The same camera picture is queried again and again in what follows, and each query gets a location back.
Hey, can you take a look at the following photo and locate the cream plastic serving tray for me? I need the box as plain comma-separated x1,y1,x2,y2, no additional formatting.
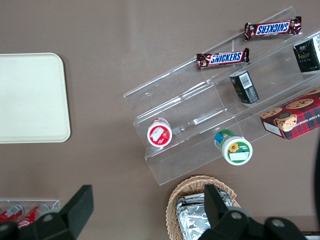
0,52,72,144

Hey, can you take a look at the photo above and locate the clear acrylic stepped shelf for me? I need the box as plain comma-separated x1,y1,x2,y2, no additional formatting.
123,6,320,186

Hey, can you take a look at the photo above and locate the stack of foil containers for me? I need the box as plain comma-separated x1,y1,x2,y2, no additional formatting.
174,188,235,240

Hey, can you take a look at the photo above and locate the small black drink carton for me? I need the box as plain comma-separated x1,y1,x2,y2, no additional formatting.
292,34,320,74
229,70,260,105

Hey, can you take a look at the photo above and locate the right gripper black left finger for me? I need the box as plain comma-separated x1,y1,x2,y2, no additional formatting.
0,184,95,240

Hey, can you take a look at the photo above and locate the Snickers chocolate bar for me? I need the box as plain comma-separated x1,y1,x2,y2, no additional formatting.
195,47,251,70
244,16,303,42

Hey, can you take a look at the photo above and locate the green lid yogurt cup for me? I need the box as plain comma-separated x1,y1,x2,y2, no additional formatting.
213,129,253,167

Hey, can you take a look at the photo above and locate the red lid yogurt cup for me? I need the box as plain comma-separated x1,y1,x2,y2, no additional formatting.
146,118,173,148

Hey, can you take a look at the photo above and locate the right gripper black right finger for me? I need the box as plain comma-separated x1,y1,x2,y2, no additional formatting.
197,184,305,240

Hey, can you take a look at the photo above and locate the red tartan cookie box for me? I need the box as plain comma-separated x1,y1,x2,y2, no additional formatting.
259,87,320,141

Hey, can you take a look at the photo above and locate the oval tan wicker basket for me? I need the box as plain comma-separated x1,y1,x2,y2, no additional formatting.
166,174,242,240

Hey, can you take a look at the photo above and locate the clear acrylic bottle rack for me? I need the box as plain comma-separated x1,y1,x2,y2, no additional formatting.
0,198,61,226

